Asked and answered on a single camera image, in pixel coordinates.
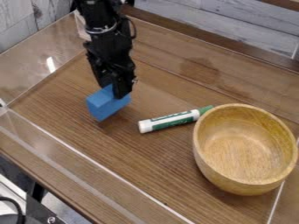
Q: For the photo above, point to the brown wooden bowl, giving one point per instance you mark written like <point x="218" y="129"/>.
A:
<point x="244" y="149"/>

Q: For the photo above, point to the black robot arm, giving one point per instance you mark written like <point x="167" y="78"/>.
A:
<point x="101" y="15"/>

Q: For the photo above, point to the black equipment with cable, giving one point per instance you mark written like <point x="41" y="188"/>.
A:
<point x="35" y="214"/>

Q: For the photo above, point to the clear acrylic tray wall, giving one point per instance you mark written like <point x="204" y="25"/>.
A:
<point x="117" y="176"/>

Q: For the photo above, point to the blue rectangular block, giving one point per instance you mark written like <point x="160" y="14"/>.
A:
<point x="103" y="104"/>

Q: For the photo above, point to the green and white marker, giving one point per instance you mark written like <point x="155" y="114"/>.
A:
<point x="171" y="120"/>

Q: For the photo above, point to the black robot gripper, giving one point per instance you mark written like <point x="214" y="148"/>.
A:
<point x="108" y="49"/>

